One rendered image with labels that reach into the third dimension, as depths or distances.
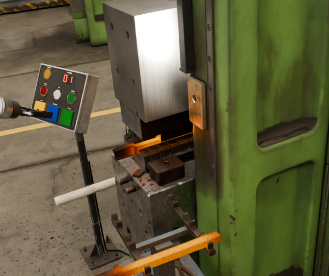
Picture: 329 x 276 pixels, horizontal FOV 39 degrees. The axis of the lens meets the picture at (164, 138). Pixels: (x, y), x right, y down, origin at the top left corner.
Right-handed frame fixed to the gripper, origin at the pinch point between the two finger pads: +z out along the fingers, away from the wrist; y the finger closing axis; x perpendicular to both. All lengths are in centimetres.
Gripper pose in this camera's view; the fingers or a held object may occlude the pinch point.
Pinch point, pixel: (45, 114)
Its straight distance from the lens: 214.0
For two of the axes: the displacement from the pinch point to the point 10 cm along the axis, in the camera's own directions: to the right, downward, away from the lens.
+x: 2.4, -9.7, -0.7
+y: 8.0, 2.4, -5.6
